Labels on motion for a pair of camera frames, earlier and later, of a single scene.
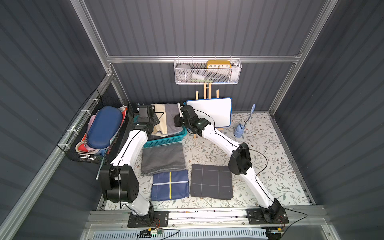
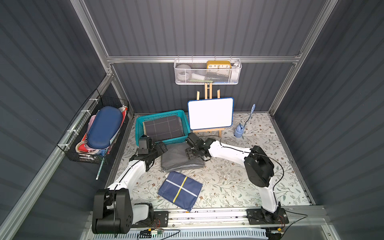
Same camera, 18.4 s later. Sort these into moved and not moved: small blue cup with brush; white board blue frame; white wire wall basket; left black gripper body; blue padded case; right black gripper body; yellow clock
Moved: left black gripper body; right black gripper body
Not moved: yellow clock; small blue cup with brush; white board blue frame; white wire wall basket; blue padded case
